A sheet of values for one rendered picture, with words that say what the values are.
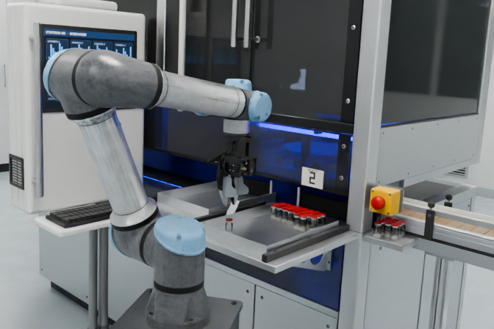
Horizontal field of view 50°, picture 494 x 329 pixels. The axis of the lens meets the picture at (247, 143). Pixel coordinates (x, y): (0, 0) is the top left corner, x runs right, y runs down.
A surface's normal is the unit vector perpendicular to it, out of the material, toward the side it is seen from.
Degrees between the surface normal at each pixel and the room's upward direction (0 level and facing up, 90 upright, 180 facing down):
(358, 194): 90
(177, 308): 73
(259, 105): 90
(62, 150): 90
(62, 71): 78
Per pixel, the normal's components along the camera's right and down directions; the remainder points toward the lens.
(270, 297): -0.67, 0.09
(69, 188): 0.72, 0.15
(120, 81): 0.31, 0.13
